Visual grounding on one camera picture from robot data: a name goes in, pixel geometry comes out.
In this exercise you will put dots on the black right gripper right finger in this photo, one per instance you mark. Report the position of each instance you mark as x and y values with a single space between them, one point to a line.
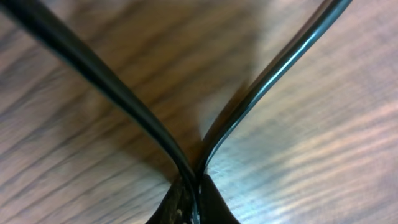
213 208

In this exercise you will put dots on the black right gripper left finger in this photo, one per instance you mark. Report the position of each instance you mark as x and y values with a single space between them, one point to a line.
176 206

